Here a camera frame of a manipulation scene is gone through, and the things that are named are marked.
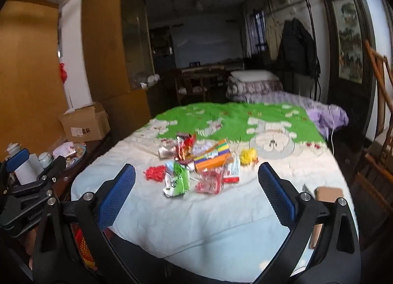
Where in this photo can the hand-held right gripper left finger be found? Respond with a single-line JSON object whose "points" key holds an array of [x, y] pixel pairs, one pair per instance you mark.
{"points": [[118, 198]]}

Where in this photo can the brown flat box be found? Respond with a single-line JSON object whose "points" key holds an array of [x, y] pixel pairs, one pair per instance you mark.
{"points": [[328, 193]]}

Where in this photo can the beige hanging shirt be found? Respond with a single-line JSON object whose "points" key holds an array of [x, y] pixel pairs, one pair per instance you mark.
{"points": [[273, 35]]}

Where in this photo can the orange multicolour carton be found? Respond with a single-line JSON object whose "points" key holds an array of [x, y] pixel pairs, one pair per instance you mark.
{"points": [[215, 156]]}

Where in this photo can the white thermos flask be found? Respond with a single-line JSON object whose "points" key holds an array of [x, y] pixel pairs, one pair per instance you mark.
{"points": [[26, 170]]}

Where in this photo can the purple floral bedsheet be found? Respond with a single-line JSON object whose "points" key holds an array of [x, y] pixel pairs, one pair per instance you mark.
{"points": [[322, 112]]}

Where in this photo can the crumpled clear plastic bag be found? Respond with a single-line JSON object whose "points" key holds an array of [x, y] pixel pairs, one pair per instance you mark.
{"points": [[199, 151]]}

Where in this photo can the yellow pompom flower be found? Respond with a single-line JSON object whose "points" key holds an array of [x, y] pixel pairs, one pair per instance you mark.
{"points": [[248, 156]]}

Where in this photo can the dark wooden side cabinet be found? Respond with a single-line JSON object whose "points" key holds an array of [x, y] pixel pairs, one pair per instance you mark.
{"points": [[92, 149]]}

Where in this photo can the black jacket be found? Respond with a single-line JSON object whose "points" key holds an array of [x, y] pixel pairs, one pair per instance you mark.
{"points": [[296, 47]]}

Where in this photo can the folded floral quilt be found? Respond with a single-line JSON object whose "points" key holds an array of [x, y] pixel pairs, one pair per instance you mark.
{"points": [[258, 89]]}

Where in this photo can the wooden door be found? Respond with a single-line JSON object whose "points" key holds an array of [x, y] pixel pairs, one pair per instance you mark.
{"points": [[27, 72]]}

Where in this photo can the white medicine box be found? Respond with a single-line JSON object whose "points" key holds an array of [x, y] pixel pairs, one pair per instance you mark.
{"points": [[232, 170]]}

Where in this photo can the pink snack packet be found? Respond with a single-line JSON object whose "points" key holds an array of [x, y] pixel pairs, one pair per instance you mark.
{"points": [[63, 151]]}

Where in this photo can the red plastic bag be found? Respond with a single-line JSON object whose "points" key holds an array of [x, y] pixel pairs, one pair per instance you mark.
{"points": [[81, 244]]}

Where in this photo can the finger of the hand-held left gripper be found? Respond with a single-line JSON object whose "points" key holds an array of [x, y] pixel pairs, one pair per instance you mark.
{"points": [[53, 169], [17, 159]]}

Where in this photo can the cardboard box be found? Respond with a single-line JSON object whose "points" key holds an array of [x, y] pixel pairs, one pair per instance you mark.
{"points": [[89, 124]]}

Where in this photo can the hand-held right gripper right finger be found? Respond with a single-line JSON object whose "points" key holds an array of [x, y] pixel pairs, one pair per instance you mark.
{"points": [[276, 198]]}

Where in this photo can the barred window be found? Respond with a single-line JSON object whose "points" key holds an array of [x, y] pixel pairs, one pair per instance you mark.
{"points": [[258, 32]]}

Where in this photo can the white cloth bundle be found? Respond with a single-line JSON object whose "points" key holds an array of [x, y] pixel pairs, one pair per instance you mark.
{"points": [[150, 80]]}

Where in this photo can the red hanging ornament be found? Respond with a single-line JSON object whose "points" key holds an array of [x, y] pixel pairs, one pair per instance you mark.
{"points": [[63, 72]]}

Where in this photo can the tall wooden cabinet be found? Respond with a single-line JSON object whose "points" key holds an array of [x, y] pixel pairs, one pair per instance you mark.
{"points": [[101, 41]]}

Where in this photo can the snack plate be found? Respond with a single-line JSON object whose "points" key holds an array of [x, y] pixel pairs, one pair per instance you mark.
{"points": [[78, 153]]}

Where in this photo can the small ceramic jar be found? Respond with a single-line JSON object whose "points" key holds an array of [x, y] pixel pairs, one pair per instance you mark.
{"points": [[45, 159]]}

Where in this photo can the red snack packet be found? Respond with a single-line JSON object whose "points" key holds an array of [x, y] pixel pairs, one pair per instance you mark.
{"points": [[185, 147]]}

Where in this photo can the wooden dining table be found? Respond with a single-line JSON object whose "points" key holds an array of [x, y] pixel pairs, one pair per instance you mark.
{"points": [[211, 70]]}

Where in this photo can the red plastic cup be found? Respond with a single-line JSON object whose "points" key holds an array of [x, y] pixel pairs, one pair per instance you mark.
{"points": [[210, 182]]}

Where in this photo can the dark display cabinet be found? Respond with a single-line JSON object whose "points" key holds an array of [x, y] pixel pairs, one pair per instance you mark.
{"points": [[161, 50]]}

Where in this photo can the white pillow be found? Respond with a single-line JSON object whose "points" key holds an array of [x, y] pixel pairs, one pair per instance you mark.
{"points": [[251, 75]]}

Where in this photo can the green snack packet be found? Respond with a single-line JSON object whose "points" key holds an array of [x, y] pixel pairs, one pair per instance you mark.
{"points": [[178, 179]]}

